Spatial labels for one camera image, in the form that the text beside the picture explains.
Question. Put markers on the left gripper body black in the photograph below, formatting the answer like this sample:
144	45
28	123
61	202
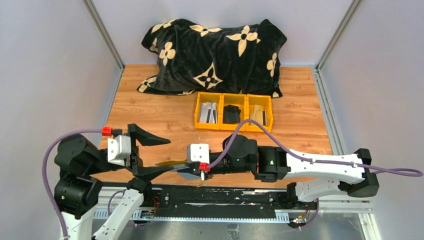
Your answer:
133	152

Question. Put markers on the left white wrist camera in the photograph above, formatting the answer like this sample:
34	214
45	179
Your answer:
118	150

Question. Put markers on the black cards stack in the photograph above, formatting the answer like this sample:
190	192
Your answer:
231	114

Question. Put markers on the yellow plastic bin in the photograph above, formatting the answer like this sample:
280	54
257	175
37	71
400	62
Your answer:
206	97
264	100
233	99

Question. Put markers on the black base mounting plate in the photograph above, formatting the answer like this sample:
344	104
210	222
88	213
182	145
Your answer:
186	202

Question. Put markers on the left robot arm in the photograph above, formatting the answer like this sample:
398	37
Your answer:
76	195

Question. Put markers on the black floral plush blanket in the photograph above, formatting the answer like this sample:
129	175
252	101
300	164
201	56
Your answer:
193	58

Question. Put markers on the left yellow plastic bin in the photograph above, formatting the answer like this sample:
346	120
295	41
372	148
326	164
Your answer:
206	97

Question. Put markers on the grey white cards stack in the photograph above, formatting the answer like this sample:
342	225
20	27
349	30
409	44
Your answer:
208	113

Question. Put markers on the yellow leather card holder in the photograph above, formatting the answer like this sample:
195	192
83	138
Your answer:
182	167

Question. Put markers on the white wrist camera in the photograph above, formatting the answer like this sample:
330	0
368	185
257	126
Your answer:
198	155
118	150

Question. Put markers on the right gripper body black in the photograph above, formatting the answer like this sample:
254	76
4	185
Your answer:
194	168

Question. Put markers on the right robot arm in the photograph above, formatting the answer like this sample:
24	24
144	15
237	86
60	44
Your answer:
337	175

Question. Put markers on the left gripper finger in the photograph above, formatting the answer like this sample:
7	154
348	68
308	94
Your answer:
148	174
143	137

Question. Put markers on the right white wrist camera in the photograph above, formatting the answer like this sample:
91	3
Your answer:
198	155

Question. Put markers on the middle yellow plastic bin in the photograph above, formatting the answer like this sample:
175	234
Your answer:
233	99

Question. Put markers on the right yellow plastic bin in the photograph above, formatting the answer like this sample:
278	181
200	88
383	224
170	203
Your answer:
264	100

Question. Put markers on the aluminium frame rail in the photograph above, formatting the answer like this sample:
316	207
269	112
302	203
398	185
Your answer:
323	206

